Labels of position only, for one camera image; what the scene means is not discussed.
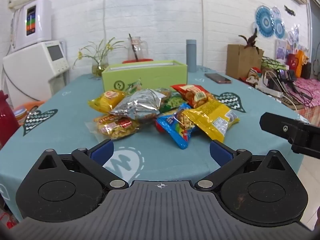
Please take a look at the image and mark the white water purifier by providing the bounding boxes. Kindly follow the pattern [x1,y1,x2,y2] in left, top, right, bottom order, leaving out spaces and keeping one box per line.
[9,0,52,51]

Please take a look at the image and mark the red kettle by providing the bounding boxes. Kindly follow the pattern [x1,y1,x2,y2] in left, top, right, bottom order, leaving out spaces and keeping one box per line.
[0,90,20,148]

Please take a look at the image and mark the blue snack packet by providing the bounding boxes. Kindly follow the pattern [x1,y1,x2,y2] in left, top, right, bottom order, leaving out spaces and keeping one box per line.
[155,109,198,150]

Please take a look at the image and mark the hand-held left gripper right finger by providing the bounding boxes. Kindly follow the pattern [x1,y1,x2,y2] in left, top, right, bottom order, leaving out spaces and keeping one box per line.
[194,141,292,190]

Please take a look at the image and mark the smartphone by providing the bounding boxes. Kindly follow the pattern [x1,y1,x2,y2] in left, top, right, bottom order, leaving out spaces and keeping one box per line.
[204,73,232,84]

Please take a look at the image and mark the blue paper fan decoration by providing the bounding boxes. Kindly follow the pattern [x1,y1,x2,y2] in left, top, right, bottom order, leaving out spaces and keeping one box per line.
[254,4,286,39]

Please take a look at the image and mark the silver snack packet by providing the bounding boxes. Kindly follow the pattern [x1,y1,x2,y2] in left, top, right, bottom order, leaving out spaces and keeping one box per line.
[109,88,172,121]

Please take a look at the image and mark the clear packet yellow crisps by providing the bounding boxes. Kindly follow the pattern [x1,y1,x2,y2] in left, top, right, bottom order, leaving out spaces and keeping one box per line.
[86,114,141,140]

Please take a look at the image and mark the grey-blue thermos bottle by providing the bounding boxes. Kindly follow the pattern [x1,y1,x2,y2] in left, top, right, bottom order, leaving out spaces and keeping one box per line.
[185,39,197,73]

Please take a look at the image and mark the large yellow snack packet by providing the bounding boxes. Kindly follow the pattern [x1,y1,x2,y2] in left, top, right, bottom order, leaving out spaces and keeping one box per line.
[182,99,240,143]

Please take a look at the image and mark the green cardboard box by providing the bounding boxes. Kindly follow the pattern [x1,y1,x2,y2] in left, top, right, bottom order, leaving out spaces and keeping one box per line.
[101,59,188,92]

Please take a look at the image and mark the glass vase with plant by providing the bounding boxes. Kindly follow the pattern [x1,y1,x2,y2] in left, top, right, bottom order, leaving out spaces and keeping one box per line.
[73,39,126,78]

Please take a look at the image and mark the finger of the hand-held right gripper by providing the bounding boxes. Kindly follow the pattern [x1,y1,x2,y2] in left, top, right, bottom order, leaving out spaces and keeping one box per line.
[259,112,320,159]

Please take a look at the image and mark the dark dried plant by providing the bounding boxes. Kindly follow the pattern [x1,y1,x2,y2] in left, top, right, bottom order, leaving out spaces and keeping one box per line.
[238,27,258,53]

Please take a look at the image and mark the red white figure toy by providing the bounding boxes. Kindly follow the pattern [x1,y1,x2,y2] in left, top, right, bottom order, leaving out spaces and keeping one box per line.
[246,67,263,85]

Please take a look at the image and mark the brown cardboard box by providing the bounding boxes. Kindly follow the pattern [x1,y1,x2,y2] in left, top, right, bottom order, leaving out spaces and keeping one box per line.
[226,44,265,79]

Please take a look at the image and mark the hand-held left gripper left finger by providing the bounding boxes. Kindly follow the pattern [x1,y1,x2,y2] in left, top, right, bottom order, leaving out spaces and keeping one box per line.
[37,139,126,190]

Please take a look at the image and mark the white countertop appliance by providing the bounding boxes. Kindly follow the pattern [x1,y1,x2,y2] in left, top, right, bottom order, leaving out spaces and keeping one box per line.
[2,40,70,107]

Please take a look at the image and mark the pink patterned cloth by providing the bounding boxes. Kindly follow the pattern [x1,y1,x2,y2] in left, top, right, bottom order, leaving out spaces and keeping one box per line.
[282,76,320,111]

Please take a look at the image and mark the glass pitcher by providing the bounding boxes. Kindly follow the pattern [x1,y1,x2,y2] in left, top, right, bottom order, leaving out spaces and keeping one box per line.
[127,34,150,62]

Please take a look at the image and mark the red snack packet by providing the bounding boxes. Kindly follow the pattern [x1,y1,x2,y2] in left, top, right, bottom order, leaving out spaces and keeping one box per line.
[171,84,216,108]

